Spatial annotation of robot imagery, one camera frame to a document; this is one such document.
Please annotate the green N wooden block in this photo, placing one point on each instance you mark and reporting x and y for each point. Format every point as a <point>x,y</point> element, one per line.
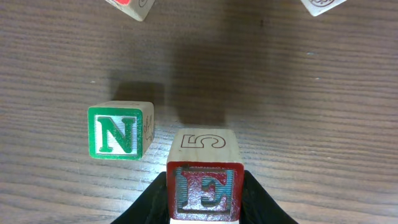
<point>120,130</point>

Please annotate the red A wooden block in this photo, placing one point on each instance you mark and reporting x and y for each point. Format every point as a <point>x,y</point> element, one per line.
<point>137,9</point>

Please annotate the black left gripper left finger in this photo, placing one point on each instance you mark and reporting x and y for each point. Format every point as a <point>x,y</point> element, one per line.
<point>151,207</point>

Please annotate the red U wooden block lower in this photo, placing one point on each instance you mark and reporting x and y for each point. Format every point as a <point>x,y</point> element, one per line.
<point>317,7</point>

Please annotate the red E wooden block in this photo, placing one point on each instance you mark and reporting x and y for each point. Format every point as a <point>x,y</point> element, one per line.
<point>205,175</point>

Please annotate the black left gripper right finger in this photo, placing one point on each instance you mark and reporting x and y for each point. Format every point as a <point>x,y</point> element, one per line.
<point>258,207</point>

